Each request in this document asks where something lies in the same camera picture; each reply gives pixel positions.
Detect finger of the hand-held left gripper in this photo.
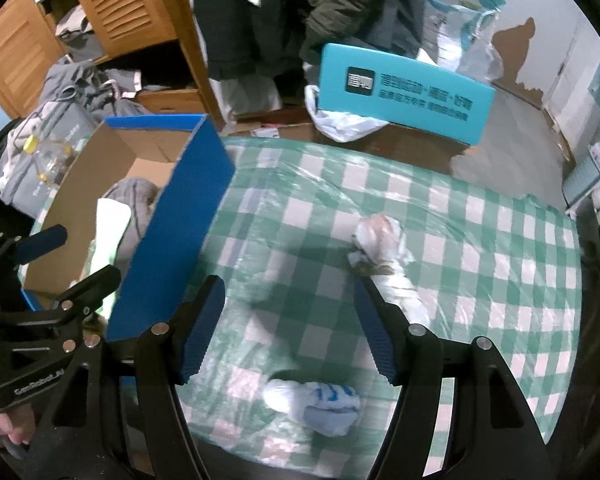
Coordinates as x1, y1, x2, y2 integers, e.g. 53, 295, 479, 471
50, 265, 122, 331
0, 226, 68, 306

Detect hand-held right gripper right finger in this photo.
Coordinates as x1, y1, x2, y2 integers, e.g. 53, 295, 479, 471
354, 276, 548, 480

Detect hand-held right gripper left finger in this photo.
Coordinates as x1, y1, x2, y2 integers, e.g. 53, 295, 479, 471
22, 275, 227, 480

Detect white blue cloth bundle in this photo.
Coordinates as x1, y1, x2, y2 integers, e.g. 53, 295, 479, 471
262, 379, 362, 437

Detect blue cardboard box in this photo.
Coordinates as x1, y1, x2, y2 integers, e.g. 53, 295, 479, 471
20, 114, 237, 343

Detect white grey sock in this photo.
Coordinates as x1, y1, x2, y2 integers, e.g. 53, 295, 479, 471
347, 214, 431, 328

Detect grey fuzzy sock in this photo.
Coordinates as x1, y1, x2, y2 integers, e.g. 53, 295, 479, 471
102, 177, 162, 281

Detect person's left hand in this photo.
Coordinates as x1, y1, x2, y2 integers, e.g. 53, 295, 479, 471
0, 400, 33, 461

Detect black garment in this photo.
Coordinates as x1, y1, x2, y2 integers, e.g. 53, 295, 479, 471
0, 120, 36, 241

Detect yellow-capped plastic bottle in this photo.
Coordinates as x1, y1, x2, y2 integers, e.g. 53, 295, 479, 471
22, 136, 78, 186

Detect grey printed tote bag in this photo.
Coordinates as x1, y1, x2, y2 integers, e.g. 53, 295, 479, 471
0, 105, 98, 211

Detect green white checkered tablecloth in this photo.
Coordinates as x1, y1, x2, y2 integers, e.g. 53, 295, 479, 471
180, 135, 581, 468

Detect grey hoodie pile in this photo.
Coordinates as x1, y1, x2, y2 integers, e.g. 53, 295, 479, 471
42, 60, 151, 118

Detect brown cardboard carton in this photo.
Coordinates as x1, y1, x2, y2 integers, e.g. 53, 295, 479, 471
230, 107, 473, 163

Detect white plastic bag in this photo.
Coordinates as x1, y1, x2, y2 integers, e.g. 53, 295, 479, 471
304, 85, 388, 143

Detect folded grey clothes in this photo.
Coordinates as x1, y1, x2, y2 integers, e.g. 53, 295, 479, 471
55, 7, 106, 61

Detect teal printed box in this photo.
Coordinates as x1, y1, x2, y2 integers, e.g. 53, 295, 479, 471
317, 42, 496, 146

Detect light grey hanging garment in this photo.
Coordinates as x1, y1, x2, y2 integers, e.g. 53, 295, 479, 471
210, 72, 283, 113

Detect wooden louvred wardrobe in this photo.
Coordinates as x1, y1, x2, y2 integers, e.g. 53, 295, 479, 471
0, 0, 226, 126

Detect black hanging coat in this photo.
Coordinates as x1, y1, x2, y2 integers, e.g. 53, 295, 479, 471
195, 0, 311, 78

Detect blue white plastic bags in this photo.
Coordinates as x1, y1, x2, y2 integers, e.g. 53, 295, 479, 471
420, 0, 506, 83

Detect olive hanging jacket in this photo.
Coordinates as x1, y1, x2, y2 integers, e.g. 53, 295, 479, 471
285, 0, 396, 61

